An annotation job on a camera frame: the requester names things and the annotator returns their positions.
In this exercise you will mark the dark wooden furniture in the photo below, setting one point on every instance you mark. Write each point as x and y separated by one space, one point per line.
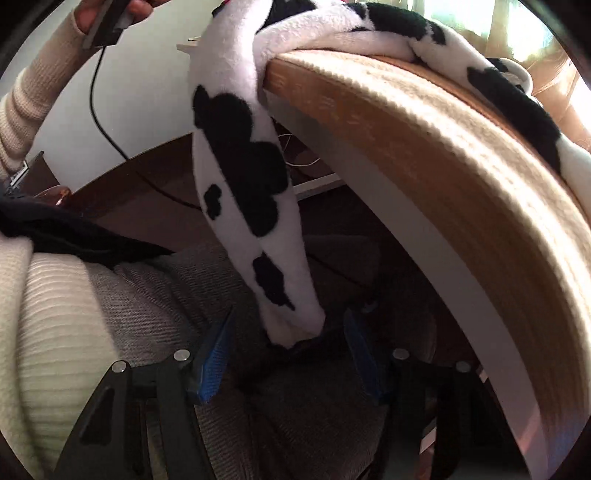
138 184

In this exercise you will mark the white board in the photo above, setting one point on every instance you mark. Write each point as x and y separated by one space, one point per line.
318 185

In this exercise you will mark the brown glossy object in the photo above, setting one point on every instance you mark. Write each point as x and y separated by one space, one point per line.
55 194

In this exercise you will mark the person's left hand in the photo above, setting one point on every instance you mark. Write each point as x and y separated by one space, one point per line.
147 5

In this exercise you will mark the person's cream sweater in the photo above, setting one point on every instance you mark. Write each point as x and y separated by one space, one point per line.
51 346

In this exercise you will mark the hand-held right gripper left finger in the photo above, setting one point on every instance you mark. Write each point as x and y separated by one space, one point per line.
214 360

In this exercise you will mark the person's left forearm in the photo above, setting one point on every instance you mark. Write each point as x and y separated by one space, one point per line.
32 92

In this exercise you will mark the cream ribbed bed cover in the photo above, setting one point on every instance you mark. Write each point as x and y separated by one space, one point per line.
485 184

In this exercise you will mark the beige embossed curtain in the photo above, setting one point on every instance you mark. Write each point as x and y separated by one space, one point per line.
563 92

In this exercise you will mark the bed frame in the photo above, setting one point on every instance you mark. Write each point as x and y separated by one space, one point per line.
415 221

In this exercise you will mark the small framed picture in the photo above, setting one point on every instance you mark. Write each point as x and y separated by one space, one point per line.
19 173

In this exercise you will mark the cow print fleece garment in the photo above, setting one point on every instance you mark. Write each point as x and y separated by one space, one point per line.
231 161

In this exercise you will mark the person's grey pants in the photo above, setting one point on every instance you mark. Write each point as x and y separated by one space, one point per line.
152 295

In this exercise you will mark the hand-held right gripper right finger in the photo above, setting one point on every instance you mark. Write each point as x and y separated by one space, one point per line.
364 364

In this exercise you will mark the pale green sheer curtain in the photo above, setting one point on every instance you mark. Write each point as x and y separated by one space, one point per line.
461 5

